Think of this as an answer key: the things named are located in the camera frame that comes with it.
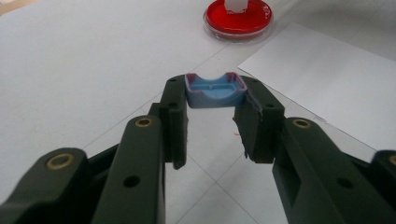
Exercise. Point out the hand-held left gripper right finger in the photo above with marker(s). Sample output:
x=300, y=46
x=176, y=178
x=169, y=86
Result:
x=311, y=174

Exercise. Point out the wooden table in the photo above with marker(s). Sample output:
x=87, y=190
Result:
x=9, y=4

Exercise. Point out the small white stamp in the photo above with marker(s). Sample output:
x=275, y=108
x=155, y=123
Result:
x=236, y=5

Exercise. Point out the white paper sheet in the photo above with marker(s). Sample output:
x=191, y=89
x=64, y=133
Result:
x=327, y=81

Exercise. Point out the red round ink dish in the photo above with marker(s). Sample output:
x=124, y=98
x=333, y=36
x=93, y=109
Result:
x=243, y=23

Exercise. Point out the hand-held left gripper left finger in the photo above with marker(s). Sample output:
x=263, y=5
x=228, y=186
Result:
x=140, y=174

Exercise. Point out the blue stamp cap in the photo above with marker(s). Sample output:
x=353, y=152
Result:
x=214, y=96

